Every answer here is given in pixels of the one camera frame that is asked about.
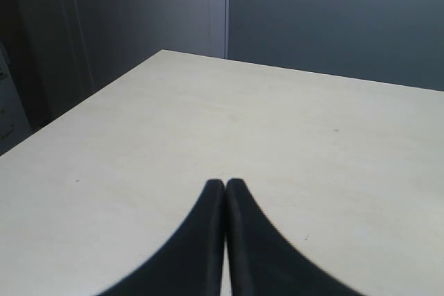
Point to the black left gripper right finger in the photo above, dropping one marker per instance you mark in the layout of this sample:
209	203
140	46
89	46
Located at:
261	260

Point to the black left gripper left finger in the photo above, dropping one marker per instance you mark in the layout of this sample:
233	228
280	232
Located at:
191	261

